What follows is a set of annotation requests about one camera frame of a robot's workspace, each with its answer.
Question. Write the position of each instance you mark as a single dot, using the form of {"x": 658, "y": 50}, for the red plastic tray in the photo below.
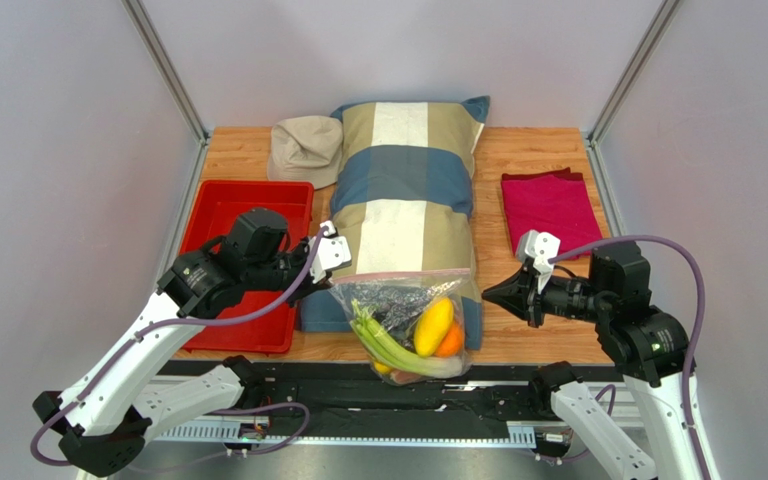
{"x": 236, "y": 224}

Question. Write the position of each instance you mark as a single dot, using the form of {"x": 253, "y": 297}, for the watermelon slice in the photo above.
{"x": 402, "y": 378}

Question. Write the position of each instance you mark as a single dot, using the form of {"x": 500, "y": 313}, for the yellow bell pepper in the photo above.
{"x": 382, "y": 368}

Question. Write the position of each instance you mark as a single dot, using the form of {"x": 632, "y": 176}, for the yellow mango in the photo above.
{"x": 433, "y": 326}

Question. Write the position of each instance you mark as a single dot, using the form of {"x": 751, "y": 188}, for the magenta folded cloth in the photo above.
{"x": 556, "y": 202}

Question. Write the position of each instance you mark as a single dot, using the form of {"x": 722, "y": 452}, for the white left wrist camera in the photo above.
{"x": 329, "y": 251}

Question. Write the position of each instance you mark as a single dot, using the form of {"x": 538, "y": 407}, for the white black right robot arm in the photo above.
{"x": 606, "y": 283}

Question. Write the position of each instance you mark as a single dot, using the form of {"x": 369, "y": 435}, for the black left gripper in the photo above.
{"x": 307, "y": 287}

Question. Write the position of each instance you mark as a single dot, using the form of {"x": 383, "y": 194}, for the orange fruit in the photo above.
{"x": 452, "y": 343}

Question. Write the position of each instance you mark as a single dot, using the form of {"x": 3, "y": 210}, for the aluminium frame rail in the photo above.
{"x": 283, "y": 423}

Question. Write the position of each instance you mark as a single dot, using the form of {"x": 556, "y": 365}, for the clear zip top bag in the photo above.
{"x": 445, "y": 283}

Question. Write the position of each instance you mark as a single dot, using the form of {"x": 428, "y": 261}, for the beige bucket hat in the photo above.
{"x": 306, "y": 149}

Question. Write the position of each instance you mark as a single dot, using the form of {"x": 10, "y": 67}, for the green celery bunch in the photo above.
{"x": 386, "y": 350}

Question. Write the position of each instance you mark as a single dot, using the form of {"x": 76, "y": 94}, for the striped beige blue pillow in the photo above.
{"x": 404, "y": 193}

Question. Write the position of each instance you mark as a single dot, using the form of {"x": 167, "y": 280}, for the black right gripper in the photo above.
{"x": 529, "y": 301}

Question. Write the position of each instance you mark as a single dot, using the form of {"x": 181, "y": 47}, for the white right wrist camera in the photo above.
{"x": 539, "y": 248}

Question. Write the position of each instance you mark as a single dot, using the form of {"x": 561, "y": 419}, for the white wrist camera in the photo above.
{"x": 539, "y": 248}
{"x": 329, "y": 251}

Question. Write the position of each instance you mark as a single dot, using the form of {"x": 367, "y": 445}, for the dark grape bunch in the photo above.
{"x": 394, "y": 307}

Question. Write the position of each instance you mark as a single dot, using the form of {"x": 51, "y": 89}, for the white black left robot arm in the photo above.
{"x": 106, "y": 418}

